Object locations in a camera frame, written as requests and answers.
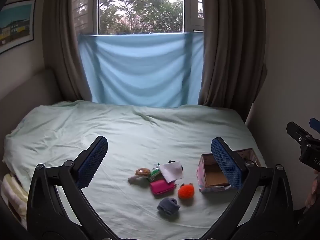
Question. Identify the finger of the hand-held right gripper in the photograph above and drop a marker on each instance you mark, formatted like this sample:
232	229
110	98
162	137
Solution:
315	123
297	131

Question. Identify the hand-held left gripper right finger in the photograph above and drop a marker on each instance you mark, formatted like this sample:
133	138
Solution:
226	162

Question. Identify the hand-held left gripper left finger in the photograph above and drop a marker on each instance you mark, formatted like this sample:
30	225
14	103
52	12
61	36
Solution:
92	162

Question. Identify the pink patterned cardboard box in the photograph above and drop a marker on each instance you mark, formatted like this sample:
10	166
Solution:
215	176

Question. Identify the orange pompom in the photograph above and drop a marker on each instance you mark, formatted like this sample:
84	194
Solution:
186	192

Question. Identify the mushroom plush toy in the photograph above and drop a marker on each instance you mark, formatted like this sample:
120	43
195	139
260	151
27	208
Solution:
142	172

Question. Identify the black scrunchie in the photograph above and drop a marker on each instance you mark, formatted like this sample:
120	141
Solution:
171	161

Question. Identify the grey cleaning cloth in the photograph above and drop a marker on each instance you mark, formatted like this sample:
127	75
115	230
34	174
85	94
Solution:
170	171

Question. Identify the green tissue packet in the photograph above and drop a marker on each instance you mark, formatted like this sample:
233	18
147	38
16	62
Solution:
153	174

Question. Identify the pink pouch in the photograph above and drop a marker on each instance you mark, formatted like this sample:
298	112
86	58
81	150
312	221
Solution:
162	187

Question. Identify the grey blue sock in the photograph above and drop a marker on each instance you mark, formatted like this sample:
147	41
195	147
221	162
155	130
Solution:
168	206

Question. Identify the person's right hand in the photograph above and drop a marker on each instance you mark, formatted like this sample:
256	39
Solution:
314	190

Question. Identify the folded cream towels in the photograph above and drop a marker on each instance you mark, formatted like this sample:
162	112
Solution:
12	192

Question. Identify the light blue hanging cloth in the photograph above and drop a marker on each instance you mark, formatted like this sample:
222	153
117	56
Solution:
140	75

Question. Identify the brown curtain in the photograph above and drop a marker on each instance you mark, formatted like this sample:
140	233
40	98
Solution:
230	55
62	55

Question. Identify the window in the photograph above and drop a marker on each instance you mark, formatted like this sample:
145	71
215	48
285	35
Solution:
140	5

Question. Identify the framed wall poster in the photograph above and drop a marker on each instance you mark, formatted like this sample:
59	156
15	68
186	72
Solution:
15	25

